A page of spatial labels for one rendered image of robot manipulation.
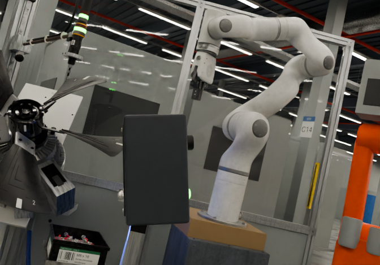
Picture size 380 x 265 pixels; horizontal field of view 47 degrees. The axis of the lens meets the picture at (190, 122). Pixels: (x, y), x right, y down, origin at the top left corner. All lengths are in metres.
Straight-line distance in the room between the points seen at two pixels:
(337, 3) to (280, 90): 7.20
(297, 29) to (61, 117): 1.04
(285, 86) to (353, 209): 3.62
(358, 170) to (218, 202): 3.68
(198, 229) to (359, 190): 3.78
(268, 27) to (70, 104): 0.92
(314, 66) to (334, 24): 6.97
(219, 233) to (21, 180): 0.68
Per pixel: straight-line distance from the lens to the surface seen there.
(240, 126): 1.59
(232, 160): 1.63
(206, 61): 1.59
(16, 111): 1.60
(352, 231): 4.90
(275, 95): 1.72
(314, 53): 1.77
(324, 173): 2.49
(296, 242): 2.47
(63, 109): 2.00
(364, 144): 5.19
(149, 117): 0.76
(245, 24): 1.60
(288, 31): 1.77
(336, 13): 8.80
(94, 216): 2.33
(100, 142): 1.55
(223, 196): 1.64
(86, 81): 1.78
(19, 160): 1.51
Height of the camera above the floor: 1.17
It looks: 6 degrees up
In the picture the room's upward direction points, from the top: 13 degrees clockwise
